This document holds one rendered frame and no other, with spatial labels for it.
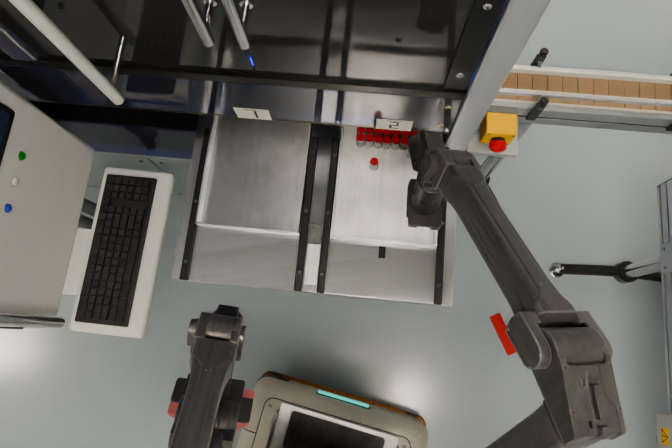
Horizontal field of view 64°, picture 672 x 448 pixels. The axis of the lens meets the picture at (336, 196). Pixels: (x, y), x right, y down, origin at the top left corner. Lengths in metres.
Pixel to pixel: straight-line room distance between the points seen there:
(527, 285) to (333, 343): 1.54
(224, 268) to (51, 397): 1.30
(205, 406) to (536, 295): 0.46
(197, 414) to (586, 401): 0.48
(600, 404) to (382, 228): 0.78
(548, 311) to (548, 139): 1.83
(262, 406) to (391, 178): 0.96
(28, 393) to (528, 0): 2.28
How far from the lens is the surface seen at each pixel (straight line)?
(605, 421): 0.74
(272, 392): 1.98
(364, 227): 1.37
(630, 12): 2.94
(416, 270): 1.37
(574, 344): 0.72
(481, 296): 2.29
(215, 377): 0.83
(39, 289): 1.52
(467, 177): 0.90
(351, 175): 1.41
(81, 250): 1.62
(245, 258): 1.39
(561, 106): 1.51
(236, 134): 1.48
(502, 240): 0.81
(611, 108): 1.56
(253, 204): 1.41
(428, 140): 1.02
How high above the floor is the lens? 2.23
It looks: 75 degrees down
